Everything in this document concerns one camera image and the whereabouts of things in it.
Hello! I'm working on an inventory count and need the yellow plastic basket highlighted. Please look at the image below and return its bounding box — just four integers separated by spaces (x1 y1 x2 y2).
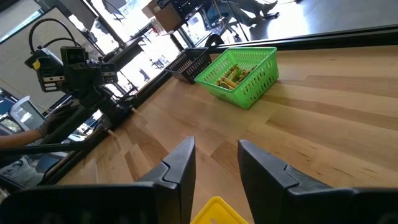
190 195 249 224

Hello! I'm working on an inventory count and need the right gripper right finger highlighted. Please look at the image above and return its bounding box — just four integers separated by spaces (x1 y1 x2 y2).
238 139 398 224

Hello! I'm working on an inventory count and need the black wheel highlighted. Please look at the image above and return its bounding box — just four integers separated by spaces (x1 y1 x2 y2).
204 33 225 48

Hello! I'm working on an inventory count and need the brown cardboard box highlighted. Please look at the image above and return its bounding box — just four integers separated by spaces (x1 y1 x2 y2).
141 0 185 34

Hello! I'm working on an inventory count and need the black plastic basket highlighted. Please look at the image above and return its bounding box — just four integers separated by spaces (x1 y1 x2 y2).
164 47 213 85

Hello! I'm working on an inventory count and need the green plastic basket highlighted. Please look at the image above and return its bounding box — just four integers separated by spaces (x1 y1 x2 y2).
194 46 280 110

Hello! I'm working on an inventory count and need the person's forearm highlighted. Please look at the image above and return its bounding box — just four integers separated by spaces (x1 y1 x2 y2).
0 129 43 149

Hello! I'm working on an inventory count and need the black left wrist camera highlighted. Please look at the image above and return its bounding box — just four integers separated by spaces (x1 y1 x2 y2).
60 45 88 67

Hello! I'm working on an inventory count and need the black left camera cable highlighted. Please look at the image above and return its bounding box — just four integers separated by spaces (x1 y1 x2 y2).
28 17 80 54

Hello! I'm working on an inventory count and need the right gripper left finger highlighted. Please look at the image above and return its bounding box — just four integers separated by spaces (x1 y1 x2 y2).
0 136 197 224

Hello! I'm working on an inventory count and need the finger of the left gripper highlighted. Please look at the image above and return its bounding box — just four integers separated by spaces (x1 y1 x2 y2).
63 63 84 93
83 62 104 91

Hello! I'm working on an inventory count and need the black support beam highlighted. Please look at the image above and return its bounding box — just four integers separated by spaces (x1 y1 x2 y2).
0 140 94 160

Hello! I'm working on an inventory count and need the white framed screen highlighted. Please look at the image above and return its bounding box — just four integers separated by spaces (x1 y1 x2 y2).
8 95 47 132

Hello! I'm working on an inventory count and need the person's hand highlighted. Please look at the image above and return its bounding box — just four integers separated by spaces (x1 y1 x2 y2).
35 104 80 138

